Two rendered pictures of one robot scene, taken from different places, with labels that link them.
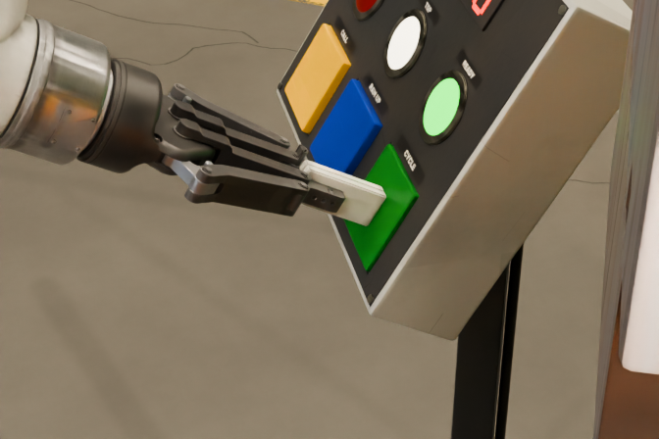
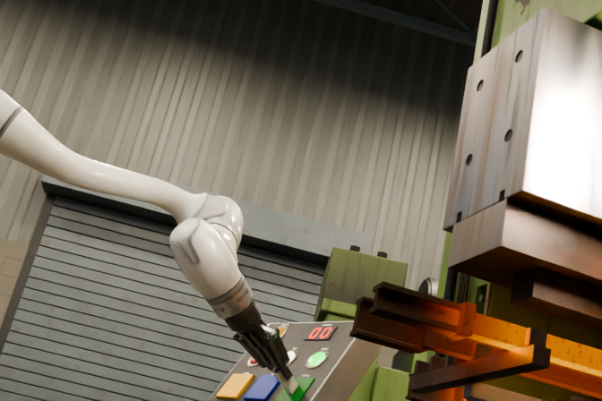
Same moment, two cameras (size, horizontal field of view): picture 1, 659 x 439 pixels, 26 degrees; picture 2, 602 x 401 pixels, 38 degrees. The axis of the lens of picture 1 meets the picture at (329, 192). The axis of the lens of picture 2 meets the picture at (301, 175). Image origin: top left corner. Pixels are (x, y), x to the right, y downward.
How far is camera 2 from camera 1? 1.51 m
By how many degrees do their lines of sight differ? 62
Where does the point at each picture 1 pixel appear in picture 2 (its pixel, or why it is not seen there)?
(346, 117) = (264, 381)
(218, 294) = not seen: outside the picture
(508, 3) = (336, 331)
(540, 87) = (357, 343)
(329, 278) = not seen: outside the picture
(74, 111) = (248, 293)
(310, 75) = (233, 385)
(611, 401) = (504, 226)
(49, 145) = (238, 301)
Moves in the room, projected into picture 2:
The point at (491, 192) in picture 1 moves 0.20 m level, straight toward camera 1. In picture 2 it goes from (341, 376) to (385, 369)
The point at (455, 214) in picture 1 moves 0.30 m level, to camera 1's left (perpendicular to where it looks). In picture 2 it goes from (332, 379) to (210, 339)
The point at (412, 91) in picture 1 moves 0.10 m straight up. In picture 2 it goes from (297, 364) to (306, 321)
